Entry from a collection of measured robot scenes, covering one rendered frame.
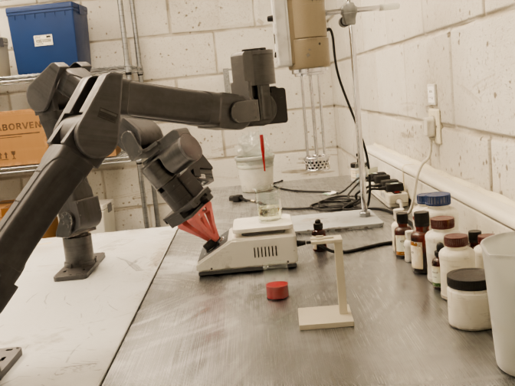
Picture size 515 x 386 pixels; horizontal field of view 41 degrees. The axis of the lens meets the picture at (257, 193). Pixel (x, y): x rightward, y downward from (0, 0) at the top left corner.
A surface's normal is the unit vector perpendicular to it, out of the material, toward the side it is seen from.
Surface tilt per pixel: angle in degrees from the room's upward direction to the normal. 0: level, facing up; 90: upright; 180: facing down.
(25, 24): 93
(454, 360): 0
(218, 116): 93
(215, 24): 90
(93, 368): 0
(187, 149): 63
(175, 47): 90
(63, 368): 0
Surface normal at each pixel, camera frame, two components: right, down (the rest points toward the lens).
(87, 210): 0.83, -0.12
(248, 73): 0.61, 0.06
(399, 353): -0.09, -0.98
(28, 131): -0.05, 0.15
